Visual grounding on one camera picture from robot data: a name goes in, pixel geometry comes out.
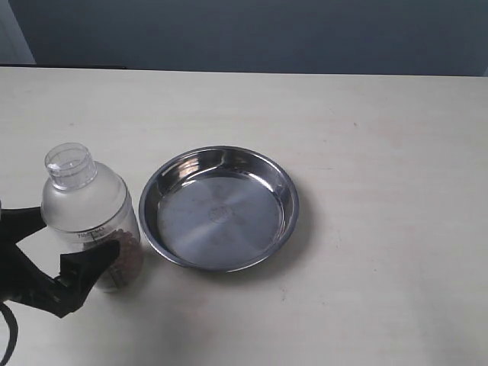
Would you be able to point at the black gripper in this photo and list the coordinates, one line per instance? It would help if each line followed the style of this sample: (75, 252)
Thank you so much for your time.
(23, 282)

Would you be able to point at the clear plastic shaker bottle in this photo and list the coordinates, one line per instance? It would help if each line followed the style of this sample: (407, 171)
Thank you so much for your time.
(86, 203)

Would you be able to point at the round stainless steel pan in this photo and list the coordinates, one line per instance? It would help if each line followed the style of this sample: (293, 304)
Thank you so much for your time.
(218, 209)

